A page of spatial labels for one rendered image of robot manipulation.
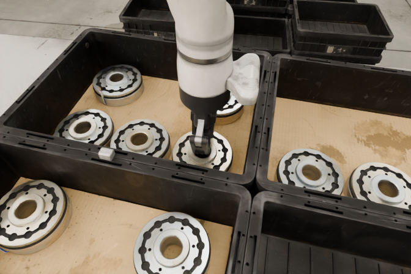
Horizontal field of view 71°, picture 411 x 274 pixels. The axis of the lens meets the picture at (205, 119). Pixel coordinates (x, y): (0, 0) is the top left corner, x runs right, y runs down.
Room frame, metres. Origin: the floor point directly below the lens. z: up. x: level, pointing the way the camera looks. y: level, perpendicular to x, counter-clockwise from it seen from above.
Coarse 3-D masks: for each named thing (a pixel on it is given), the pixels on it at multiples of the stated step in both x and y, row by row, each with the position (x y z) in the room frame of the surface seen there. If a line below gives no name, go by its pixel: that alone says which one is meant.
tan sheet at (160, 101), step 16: (144, 80) 0.50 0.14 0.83; (160, 80) 0.50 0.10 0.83; (144, 96) 0.45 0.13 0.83; (160, 96) 0.45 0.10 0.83; (176, 96) 0.45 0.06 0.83; (112, 112) 0.40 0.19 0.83; (128, 112) 0.40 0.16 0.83; (144, 112) 0.40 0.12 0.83; (160, 112) 0.40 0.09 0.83; (176, 112) 0.40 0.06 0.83; (176, 128) 0.36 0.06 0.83; (224, 128) 0.36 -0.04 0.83; (240, 128) 0.36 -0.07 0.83; (240, 144) 0.32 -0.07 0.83; (240, 160) 0.28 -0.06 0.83
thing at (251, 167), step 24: (72, 48) 0.48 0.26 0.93; (240, 48) 0.48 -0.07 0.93; (48, 72) 0.41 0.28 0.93; (264, 72) 0.42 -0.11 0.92; (24, 96) 0.35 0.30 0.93; (264, 96) 0.34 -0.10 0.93; (0, 120) 0.29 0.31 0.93; (72, 144) 0.25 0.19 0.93; (168, 168) 0.21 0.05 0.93; (192, 168) 0.21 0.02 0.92
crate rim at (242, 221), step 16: (0, 144) 0.25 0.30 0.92; (16, 144) 0.25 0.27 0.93; (32, 144) 0.25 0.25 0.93; (48, 144) 0.25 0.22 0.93; (80, 160) 0.22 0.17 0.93; (96, 160) 0.23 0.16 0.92; (112, 160) 0.22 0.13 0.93; (144, 176) 0.20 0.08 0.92; (160, 176) 0.19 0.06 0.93; (176, 176) 0.19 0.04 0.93; (192, 176) 0.19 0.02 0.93; (224, 192) 0.17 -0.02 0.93; (240, 192) 0.17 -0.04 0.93; (240, 208) 0.15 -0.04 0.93; (240, 224) 0.13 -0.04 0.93; (240, 240) 0.11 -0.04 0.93; (240, 256) 0.10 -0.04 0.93; (240, 272) 0.08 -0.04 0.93
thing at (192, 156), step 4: (212, 144) 0.29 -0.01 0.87; (188, 148) 0.28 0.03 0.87; (212, 148) 0.28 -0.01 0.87; (216, 148) 0.29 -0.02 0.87; (188, 152) 0.28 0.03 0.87; (192, 152) 0.28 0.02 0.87; (212, 152) 0.28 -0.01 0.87; (216, 152) 0.28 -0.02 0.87; (188, 156) 0.27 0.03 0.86; (192, 156) 0.27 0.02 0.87; (212, 156) 0.27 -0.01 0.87; (216, 156) 0.27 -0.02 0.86; (192, 160) 0.26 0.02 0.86; (196, 160) 0.26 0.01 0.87; (200, 160) 0.26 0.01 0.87; (204, 160) 0.26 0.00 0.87; (208, 160) 0.26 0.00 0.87; (212, 160) 0.26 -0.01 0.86; (200, 164) 0.26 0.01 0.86; (204, 164) 0.26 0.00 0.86
